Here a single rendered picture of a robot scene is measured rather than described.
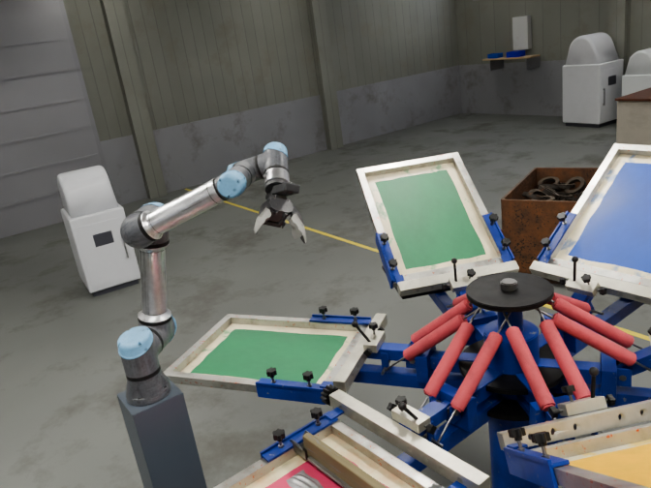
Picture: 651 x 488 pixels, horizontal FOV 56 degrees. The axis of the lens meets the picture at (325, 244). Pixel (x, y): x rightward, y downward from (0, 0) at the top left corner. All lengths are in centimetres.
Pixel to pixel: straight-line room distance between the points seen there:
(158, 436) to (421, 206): 177
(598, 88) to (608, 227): 884
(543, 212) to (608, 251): 225
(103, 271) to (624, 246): 516
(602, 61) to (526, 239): 700
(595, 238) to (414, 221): 86
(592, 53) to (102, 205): 860
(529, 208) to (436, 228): 217
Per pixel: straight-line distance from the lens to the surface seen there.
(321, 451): 203
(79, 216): 664
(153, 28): 1095
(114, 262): 675
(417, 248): 305
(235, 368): 276
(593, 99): 1193
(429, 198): 328
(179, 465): 233
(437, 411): 216
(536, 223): 526
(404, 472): 201
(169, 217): 188
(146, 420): 219
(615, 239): 304
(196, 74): 1117
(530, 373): 212
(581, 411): 200
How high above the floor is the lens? 230
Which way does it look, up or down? 19 degrees down
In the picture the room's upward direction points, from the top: 8 degrees counter-clockwise
